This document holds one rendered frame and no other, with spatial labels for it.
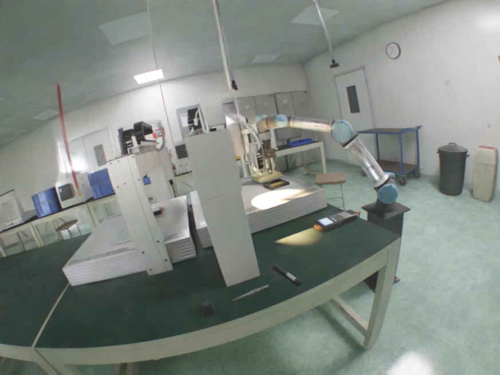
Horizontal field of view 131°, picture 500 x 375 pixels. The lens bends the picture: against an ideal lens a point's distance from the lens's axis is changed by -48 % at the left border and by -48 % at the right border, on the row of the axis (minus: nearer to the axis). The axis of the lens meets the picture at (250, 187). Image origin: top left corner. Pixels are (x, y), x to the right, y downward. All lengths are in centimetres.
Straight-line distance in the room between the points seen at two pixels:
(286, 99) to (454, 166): 394
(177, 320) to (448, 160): 329
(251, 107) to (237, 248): 456
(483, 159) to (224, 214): 317
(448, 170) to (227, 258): 311
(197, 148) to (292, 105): 499
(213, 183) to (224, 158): 7
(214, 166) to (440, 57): 369
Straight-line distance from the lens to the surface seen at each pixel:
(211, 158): 57
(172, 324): 67
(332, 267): 73
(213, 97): 105
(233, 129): 104
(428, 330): 155
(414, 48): 410
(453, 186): 344
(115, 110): 553
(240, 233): 64
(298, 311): 70
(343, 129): 116
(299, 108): 559
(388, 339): 146
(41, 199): 459
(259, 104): 514
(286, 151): 377
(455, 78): 378
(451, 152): 328
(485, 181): 340
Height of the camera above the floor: 121
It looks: 15 degrees down
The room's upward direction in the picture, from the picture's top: 12 degrees counter-clockwise
